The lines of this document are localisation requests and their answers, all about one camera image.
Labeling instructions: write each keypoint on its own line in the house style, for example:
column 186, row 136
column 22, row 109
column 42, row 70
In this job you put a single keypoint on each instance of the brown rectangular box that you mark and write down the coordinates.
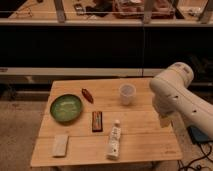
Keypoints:
column 97, row 125

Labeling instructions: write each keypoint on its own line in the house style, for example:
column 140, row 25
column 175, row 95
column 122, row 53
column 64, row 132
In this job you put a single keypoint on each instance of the white tube bottle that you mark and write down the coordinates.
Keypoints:
column 114, row 141

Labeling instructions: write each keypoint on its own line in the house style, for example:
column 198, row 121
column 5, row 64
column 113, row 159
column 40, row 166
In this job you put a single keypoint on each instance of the blue black box on floor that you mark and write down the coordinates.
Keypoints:
column 197, row 136

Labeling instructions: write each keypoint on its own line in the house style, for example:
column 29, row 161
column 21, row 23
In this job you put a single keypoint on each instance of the red tray on shelf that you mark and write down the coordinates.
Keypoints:
column 136, row 8

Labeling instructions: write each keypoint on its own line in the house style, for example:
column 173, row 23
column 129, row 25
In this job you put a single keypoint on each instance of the wooden table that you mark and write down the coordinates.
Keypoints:
column 142, row 137

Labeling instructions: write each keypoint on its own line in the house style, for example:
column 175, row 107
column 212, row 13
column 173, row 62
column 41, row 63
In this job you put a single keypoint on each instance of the green ceramic bowl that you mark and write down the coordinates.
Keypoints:
column 66, row 108

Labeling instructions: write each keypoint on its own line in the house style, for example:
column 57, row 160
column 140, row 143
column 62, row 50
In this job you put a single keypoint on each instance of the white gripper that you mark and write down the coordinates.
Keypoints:
column 165, row 119

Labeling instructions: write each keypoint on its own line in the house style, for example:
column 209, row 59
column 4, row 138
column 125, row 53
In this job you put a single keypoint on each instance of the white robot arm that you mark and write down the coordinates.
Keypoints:
column 170, row 88

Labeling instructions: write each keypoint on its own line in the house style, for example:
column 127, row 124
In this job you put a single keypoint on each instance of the dark device on shelf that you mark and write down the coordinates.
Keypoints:
column 79, row 9

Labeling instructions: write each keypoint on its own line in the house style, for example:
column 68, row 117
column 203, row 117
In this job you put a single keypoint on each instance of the white rectangular sponge block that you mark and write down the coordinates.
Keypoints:
column 60, row 145

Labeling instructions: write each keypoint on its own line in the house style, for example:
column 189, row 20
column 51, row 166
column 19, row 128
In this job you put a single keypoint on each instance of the red brown oblong object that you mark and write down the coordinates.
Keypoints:
column 87, row 95

